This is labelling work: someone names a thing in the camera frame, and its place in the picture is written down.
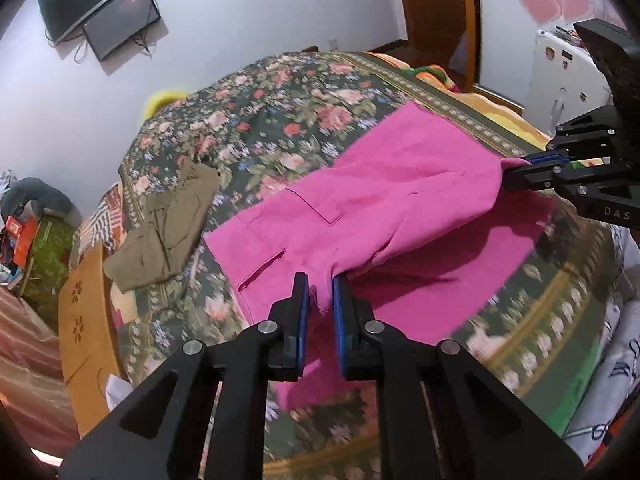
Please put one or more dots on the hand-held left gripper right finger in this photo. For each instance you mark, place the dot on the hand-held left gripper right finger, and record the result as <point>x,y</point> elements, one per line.
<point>342,325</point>

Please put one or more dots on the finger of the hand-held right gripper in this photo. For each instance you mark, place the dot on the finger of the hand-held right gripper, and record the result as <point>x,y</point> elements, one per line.
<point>547,158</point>
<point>530,177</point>

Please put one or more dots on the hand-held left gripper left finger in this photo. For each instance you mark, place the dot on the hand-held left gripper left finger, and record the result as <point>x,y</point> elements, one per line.
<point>302,320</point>

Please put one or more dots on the pink pants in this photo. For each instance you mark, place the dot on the pink pants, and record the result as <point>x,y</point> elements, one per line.
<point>390,200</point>

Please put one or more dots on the olive green pants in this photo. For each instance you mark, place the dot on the olive green pants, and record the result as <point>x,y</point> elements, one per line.
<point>165,230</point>

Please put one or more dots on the orange striped blanket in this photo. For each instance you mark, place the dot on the orange striped blanket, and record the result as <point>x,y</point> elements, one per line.
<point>500,110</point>

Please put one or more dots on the white patterned quilt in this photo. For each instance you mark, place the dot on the white patterned quilt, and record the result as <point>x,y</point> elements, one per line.
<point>615,360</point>

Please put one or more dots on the brown wooden door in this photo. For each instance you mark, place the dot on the brown wooden door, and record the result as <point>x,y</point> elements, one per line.
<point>430,5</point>

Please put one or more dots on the white tissue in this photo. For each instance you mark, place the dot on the white tissue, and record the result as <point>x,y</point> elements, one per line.
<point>116,391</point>

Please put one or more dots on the dark floral blanket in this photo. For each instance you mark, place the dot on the dark floral blanket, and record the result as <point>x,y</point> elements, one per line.
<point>300,110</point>

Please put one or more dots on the wooden bed footboard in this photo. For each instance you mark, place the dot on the wooden bed footboard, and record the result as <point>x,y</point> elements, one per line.
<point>85,320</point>

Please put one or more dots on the striped patchwork sheet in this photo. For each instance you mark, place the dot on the striped patchwork sheet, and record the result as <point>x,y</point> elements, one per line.
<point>100,230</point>

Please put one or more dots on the green patterned cloth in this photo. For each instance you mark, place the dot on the green patterned cloth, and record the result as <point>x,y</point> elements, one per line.
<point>50,260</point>

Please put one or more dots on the yellow plush cushion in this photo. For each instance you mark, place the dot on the yellow plush cushion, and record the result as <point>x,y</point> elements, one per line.
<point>162,101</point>

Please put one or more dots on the red striped cloth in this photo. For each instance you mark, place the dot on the red striped cloth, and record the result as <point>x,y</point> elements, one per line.
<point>30,360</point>

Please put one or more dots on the orange box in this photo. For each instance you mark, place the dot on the orange box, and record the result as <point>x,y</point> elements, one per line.
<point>22,240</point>

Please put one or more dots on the grey cloth heap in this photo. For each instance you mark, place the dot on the grey cloth heap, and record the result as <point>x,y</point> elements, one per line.
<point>35,197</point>

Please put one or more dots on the curved black monitor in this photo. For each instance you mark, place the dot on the curved black monitor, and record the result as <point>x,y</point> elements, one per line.
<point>75,0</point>

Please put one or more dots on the flat black wall television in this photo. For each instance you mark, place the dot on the flat black wall television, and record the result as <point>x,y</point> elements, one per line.
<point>120,20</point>

